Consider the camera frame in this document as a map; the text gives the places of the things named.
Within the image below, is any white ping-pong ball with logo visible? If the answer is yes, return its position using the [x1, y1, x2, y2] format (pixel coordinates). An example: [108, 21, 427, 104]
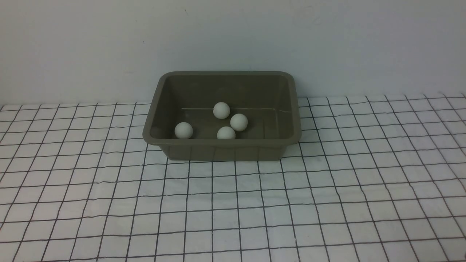
[217, 126, 236, 139]

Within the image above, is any white grid-pattern tablecloth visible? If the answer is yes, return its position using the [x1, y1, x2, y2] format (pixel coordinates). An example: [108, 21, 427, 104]
[0, 94, 466, 262]

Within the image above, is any olive green plastic bin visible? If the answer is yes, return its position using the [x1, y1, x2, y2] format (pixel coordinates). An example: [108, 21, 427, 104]
[142, 71, 301, 161]

